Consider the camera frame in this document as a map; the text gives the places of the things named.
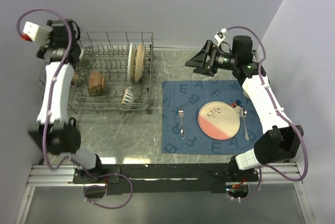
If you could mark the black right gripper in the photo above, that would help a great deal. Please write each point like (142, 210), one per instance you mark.
(199, 60)

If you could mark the dark green mug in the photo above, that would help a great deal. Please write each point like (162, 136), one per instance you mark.
(72, 122)

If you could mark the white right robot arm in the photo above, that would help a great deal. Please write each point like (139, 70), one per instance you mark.
(281, 138)

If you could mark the silver spoon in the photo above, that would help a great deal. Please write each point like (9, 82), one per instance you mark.
(242, 112)

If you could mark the pink and cream plate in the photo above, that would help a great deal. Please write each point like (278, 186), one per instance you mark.
(218, 120)

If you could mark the dark brown metal cup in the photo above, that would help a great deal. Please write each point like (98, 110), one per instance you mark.
(75, 78)

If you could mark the brown rimmed ceramic bowl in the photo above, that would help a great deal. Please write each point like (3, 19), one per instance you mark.
(96, 83)

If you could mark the floral mug green inside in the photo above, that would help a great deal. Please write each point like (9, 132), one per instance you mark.
(246, 94)

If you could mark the silver fork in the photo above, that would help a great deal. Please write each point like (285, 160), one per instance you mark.
(181, 115)

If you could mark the blue letter pattern cloth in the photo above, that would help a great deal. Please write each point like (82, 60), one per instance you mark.
(192, 96)

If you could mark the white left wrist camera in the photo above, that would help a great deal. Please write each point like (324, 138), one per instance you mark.
(36, 33)

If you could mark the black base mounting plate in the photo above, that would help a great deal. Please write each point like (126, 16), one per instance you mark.
(165, 178)

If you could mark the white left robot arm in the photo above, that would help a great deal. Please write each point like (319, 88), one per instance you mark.
(54, 132)

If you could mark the beige plate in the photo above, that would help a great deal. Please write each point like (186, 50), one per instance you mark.
(139, 63)

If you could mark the white strawberry pattern plate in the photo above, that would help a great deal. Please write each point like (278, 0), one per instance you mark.
(130, 66)

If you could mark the metal wire dish rack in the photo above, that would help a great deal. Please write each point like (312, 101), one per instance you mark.
(108, 53)

